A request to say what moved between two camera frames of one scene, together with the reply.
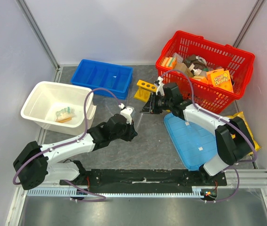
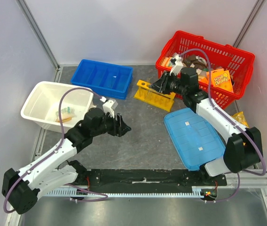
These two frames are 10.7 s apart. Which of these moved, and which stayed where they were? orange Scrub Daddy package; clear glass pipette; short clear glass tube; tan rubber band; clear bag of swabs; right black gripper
Moved: short clear glass tube; right black gripper
Stayed: orange Scrub Daddy package; clear glass pipette; clear bag of swabs; tan rubber band
